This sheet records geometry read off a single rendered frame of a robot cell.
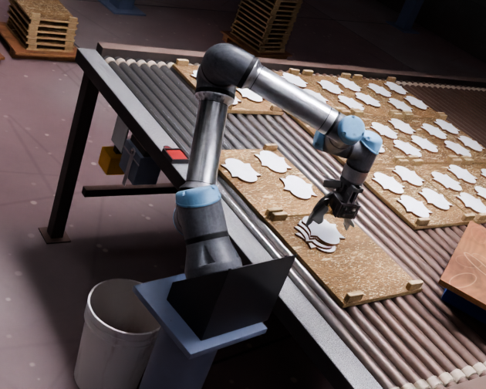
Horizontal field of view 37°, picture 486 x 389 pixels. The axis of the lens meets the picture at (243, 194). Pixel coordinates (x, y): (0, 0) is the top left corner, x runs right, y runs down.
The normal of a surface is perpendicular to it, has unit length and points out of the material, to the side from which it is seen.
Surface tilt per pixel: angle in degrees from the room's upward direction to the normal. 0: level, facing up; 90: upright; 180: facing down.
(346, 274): 0
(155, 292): 0
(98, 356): 93
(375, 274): 0
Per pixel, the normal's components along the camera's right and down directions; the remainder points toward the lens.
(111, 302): 0.48, 0.52
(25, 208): 0.32, -0.82
